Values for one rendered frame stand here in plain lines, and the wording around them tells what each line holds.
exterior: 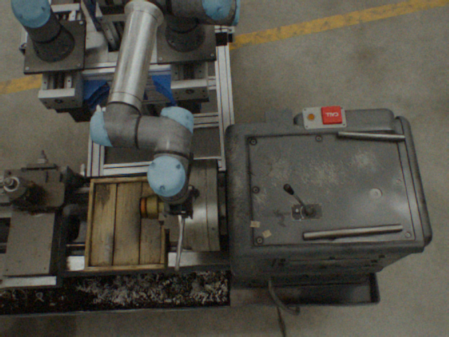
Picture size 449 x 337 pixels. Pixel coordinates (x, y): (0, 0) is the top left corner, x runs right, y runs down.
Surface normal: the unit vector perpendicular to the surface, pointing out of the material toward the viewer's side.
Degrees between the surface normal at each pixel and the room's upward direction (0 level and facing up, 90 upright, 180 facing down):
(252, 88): 0
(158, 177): 6
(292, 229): 0
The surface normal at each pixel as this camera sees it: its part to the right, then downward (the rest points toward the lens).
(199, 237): 0.00, 0.61
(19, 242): -0.04, -0.36
